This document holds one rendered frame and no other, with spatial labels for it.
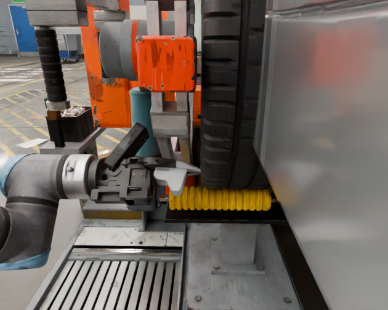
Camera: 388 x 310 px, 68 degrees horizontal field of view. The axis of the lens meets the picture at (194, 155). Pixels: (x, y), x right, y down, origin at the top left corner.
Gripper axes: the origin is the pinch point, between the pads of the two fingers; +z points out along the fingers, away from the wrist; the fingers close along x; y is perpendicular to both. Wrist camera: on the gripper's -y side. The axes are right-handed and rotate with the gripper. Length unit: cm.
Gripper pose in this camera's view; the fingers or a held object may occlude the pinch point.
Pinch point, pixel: (194, 168)
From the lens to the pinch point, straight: 58.4
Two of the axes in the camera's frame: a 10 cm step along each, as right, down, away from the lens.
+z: 10.0, 0.1, -0.2
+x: -0.1, -3.8, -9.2
